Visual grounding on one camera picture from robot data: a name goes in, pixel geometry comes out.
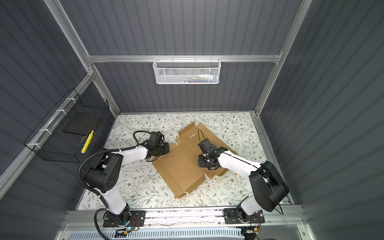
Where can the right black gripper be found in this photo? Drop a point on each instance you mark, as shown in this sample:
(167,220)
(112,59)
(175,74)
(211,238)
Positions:
(200,160)

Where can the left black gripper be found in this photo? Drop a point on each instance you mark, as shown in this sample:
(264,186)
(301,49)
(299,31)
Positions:
(167,150)

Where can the brown cardboard box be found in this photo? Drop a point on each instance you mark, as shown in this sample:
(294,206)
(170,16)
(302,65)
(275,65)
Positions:
(179,168)

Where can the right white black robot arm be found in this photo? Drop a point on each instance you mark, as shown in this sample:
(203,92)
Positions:
(268,186)

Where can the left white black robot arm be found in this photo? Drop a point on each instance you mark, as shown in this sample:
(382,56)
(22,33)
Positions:
(99,173)

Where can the floral patterned table mat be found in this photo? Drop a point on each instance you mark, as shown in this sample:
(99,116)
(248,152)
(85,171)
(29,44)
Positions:
(142,187)

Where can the yellow marker pen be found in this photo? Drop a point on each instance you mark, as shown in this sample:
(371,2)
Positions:
(88,141)

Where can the black foam pad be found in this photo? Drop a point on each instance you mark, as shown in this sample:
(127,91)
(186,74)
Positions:
(82,124)

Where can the pens in white basket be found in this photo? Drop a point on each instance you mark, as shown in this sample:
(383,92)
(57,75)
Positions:
(205,78)

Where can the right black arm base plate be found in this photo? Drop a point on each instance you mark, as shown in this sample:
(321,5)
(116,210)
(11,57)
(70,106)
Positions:
(238,216)

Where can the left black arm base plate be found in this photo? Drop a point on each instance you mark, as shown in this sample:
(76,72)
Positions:
(125,219)

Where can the white wire mesh basket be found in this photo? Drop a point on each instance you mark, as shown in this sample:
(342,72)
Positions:
(168,71)

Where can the black wire basket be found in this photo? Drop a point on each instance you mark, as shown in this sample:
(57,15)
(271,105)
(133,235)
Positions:
(50,143)

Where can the aluminium mounting rail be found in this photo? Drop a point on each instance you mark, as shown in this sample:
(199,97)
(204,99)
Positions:
(192,217)

